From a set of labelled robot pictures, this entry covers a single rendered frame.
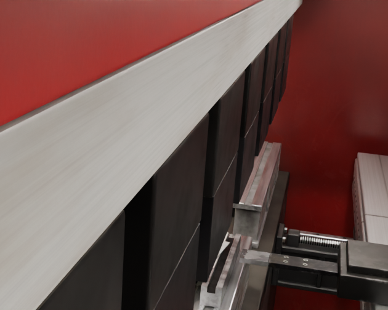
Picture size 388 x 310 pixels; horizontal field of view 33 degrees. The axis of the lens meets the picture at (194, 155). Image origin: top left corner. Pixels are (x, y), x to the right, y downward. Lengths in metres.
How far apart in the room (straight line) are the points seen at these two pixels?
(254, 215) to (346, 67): 0.61
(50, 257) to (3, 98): 0.06
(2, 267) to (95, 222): 0.07
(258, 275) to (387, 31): 0.82
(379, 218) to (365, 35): 0.64
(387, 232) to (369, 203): 0.15
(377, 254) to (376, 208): 0.35
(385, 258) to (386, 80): 0.88
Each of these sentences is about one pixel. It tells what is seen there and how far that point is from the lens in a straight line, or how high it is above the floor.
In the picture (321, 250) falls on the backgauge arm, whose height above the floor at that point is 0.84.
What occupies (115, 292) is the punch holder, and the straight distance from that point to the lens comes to 0.29.
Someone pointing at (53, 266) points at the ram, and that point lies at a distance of 0.22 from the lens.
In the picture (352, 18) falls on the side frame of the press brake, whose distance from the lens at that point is 1.81.
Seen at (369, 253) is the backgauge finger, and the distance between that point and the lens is 1.04.
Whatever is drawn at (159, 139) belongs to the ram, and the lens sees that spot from 0.33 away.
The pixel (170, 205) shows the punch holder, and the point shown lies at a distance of 0.38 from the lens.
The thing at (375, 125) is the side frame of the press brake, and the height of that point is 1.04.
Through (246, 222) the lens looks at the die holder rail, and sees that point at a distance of 1.38.
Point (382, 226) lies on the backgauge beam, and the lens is 1.29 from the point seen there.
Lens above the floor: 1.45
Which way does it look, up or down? 17 degrees down
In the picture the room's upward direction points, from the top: 4 degrees clockwise
